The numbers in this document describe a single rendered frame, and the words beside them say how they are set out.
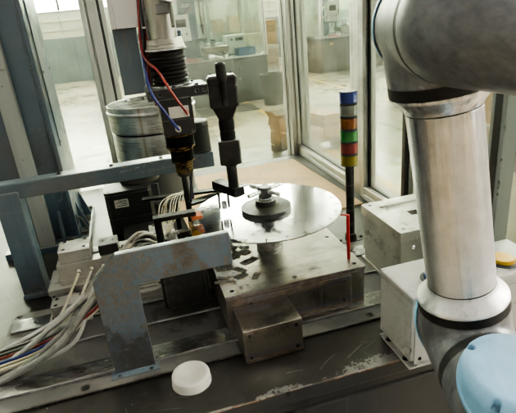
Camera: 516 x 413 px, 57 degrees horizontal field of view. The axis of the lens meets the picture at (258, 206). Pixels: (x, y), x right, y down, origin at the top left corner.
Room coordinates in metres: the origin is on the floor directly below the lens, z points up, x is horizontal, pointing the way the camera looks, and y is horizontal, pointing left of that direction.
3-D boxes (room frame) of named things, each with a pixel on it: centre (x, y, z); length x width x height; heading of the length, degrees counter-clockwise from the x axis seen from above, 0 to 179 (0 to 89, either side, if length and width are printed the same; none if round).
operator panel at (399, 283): (0.74, -0.36, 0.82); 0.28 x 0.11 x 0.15; 104
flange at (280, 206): (0.97, -0.02, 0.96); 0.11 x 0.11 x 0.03
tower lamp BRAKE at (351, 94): (1.17, -0.25, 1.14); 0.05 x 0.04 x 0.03; 14
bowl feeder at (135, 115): (1.68, 0.34, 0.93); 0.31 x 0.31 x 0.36
